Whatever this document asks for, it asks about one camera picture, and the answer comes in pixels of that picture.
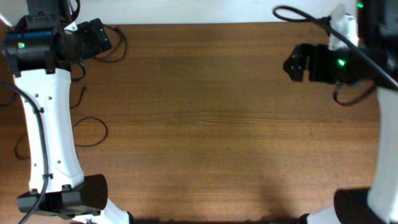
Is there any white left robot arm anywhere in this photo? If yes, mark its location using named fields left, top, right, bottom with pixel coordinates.
left=2, top=1, right=134, bottom=223

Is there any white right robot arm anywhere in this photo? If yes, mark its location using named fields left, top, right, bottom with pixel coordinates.
left=283, top=1, right=397, bottom=223

